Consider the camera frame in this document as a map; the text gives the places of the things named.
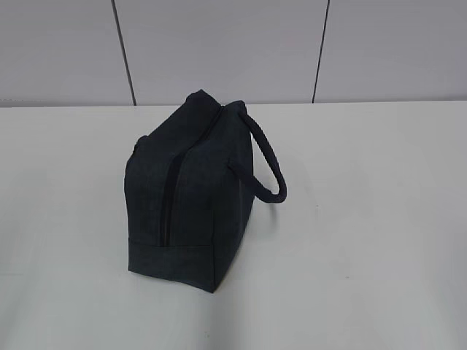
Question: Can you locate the dark blue fabric lunch bag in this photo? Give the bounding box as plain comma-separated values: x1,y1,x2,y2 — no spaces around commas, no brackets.
124,90,287,292

